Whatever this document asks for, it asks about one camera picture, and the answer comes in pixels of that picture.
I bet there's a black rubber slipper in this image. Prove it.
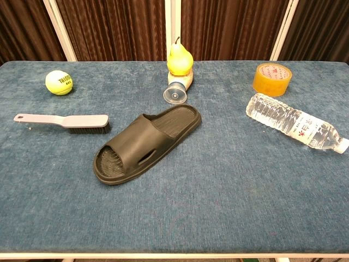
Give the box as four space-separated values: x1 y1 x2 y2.
92 104 202 186

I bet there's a yellow pear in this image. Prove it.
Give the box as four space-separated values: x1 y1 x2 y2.
166 37 194 76

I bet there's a blue table mat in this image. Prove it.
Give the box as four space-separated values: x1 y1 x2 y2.
0 60 349 254

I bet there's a yellow packing tape roll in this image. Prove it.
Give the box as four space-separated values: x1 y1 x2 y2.
252 63 293 97

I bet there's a clear plastic water bottle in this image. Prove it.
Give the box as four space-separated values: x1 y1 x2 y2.
245 92 349 155

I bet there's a brown pleated curtain panel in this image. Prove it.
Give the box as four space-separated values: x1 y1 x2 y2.
278 0 349 65
0 0 67 65
56 0 167 62
180 0 287 62

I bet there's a yellow tennis ball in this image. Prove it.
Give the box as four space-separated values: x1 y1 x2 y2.
45 70 74 96

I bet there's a white screen frame post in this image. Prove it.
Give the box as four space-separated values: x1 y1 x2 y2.
164 0 182 62
269 0 300 62
43 0 77 62

